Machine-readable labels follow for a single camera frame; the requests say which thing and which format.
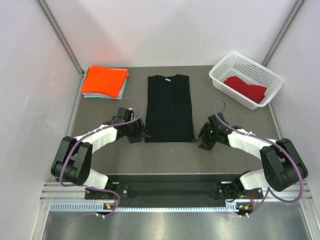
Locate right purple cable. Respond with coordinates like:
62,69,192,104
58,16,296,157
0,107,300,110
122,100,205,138
214,99,306,218

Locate white plastic basket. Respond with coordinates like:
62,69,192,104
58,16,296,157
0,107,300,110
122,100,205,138
208,51,285,110

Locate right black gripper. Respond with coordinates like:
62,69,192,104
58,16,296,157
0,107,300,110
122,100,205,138
192,122,219,150

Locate orange folded t shirt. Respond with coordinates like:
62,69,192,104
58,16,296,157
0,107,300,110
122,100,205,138
81,66,130,99

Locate aluminium corner post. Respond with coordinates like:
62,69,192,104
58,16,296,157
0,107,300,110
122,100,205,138
36,0,85,76
261,0,306,67

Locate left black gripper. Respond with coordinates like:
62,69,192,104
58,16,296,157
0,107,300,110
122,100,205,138
124,117,150,144

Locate grey slotted cable duct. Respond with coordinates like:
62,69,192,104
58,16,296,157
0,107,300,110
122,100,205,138
50,201,250,213

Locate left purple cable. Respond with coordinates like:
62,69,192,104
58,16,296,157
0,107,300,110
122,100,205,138
49,96,145,233

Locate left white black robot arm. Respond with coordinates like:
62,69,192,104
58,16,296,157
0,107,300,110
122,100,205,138
50,107,150,199

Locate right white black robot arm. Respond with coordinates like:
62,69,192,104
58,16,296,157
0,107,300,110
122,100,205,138
192,112,309,198

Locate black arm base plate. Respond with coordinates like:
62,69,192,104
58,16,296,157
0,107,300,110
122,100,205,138
84,174,264,207

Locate red t shirt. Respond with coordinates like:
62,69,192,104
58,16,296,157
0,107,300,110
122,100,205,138
224,76,267,104

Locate aluminium frame rail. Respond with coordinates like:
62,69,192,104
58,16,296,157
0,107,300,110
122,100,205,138
39,181,313,202

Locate right aluminium corner post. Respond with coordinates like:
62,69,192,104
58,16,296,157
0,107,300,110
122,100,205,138
261,0,306,67

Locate left aluminium corner post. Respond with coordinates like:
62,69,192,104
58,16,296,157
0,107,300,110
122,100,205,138
36,0,85,76

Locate black t shirt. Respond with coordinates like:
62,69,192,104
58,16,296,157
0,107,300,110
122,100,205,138
145,74,194,143

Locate purple cable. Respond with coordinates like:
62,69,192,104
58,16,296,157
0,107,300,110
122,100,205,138
49,96,145,233
214,99,306,218

